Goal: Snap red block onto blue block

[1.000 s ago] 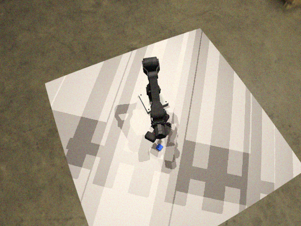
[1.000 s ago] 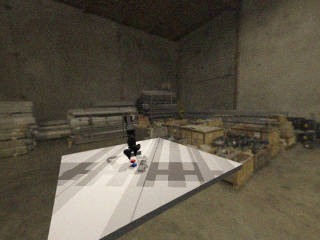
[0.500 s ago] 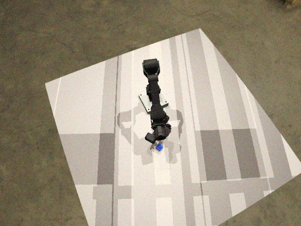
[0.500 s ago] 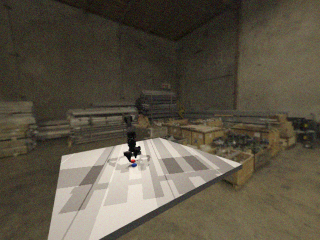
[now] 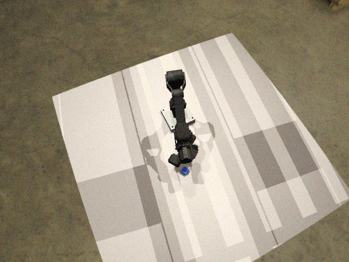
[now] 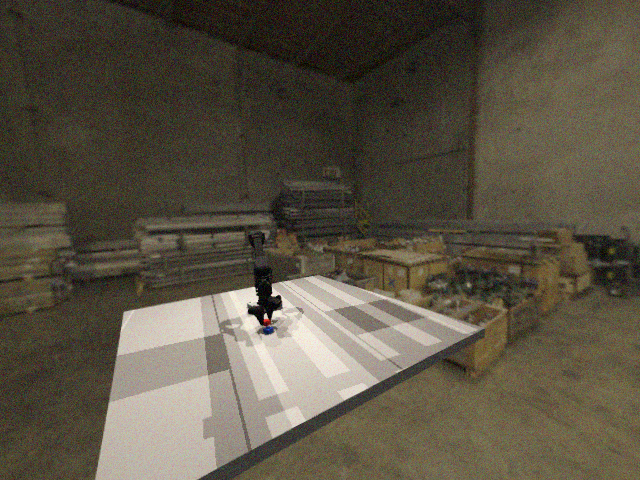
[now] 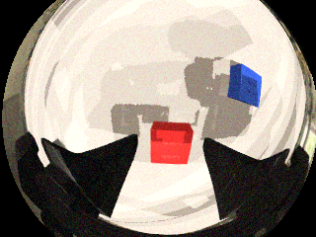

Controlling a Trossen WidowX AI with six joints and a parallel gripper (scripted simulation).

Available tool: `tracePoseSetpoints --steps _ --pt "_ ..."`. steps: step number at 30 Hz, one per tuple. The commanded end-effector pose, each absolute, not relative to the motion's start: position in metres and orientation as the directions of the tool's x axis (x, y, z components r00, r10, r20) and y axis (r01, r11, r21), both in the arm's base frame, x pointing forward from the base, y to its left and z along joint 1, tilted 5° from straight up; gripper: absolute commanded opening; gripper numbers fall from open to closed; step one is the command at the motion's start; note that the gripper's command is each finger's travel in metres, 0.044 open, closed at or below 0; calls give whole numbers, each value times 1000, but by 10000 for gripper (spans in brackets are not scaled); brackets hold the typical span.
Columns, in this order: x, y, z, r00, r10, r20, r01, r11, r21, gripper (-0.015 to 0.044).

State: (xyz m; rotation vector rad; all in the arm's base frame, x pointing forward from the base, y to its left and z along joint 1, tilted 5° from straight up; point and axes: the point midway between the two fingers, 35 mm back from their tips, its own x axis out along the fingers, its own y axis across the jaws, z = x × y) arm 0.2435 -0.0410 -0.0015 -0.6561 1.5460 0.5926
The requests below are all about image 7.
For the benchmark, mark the blue block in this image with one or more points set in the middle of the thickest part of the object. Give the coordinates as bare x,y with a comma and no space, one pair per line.
244,85

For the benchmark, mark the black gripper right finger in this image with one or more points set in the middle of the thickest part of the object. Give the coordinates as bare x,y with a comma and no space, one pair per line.
235,176

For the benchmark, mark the red block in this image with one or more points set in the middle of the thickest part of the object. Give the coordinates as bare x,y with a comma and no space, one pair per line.
170,142

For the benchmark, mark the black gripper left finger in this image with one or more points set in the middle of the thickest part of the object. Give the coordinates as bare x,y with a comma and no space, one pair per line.
99,173

